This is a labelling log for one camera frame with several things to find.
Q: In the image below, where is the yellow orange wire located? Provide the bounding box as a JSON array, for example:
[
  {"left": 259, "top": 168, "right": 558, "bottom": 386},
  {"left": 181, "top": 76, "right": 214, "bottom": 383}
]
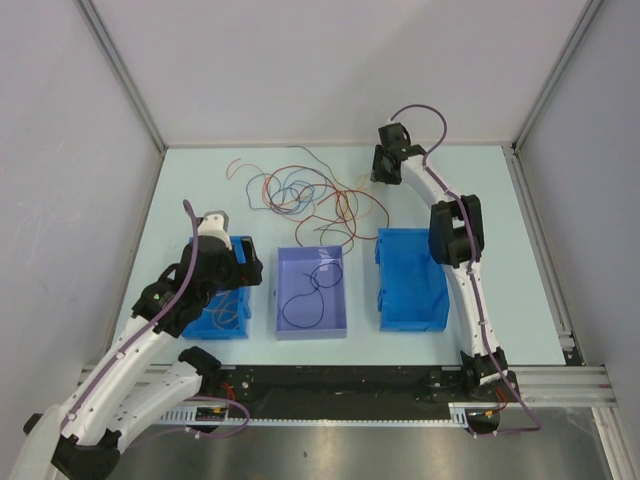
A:
[{"left": 202, "top": 292, "right": 244, "bottom": 331}]

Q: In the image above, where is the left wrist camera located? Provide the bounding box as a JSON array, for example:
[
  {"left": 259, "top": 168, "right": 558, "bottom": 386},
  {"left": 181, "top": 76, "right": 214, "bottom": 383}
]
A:
[{"left": 197, "top": 210, "right": 232, "bottom": 250}]

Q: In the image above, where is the grey wire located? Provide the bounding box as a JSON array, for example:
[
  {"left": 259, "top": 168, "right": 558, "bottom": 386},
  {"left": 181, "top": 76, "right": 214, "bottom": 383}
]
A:
[{"left": 284, "top": 144, "right": 351, "bottom": 189}]

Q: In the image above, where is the dark red wire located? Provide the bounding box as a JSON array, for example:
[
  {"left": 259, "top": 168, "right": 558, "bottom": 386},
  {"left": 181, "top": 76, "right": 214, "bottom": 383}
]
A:
[{"left": 264, "top": 167, "right": 394, "bottom": 256}]

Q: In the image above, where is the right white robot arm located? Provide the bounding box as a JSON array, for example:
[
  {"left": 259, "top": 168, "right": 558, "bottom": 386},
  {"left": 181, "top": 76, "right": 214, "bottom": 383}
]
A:
[{"left": 371, "top": 120, "right": 510, "bottom": 401}]

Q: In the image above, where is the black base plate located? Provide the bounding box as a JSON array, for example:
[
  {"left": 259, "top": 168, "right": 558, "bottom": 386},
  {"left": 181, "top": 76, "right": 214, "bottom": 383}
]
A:
[{"left": 197, "top": 366, "right": 518, "bottom": 422}]

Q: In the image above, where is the left blue bin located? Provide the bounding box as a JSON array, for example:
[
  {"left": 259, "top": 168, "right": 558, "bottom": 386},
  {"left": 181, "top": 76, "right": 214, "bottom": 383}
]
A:
[{"left": 175, "top": 234, "right": 256, "bottom": 341}]

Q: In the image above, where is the orange red wire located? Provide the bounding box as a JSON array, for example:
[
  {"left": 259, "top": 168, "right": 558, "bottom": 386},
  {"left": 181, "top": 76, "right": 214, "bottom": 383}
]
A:
[{"left": 225, "top": 157, "right": 266, "bottom": 179}]

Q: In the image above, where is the right blue bin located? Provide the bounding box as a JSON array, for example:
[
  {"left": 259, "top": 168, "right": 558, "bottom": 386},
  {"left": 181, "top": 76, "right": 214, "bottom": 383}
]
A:
[{"left": 375, "top": 228, "right": 450, "bottom": 332}]

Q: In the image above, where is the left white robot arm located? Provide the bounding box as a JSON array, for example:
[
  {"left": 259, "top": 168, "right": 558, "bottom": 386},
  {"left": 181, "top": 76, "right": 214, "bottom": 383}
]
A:
[{"left": 11, "top": 235, "right": 263, "bottom": 479}]

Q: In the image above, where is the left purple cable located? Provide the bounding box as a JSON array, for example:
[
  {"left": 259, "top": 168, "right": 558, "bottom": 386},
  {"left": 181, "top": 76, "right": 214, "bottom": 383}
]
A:
[{"left": 64, "top": 198, "right": 251, "bottom": 441}]

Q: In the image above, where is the blue wire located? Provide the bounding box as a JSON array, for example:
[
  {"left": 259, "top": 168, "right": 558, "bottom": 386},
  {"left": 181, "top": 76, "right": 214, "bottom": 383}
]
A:
[{"left": 246, "top": 167, "right": 341, "bottom": 224}]

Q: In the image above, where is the blue bin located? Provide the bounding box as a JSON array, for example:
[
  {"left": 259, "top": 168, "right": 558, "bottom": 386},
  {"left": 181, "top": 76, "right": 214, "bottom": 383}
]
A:
[
  {"left": 175, "top": 234, "right": 256, "bottom": 341},
  {"left": 375, "top": 228, "right": 450, "bottom": 332}
]

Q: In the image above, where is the slotted cable duct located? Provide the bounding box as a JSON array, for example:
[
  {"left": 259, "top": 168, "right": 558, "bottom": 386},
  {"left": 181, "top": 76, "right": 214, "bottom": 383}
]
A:
[{"left": 155, "top": 403, "right": 498, "bottom": 429}]

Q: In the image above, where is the middle purple tray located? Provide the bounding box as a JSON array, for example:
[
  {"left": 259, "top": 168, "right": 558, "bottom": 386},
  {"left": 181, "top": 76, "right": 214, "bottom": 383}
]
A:
[{"left": 275, "top": 245, "right": 347, "bottom": 340}]

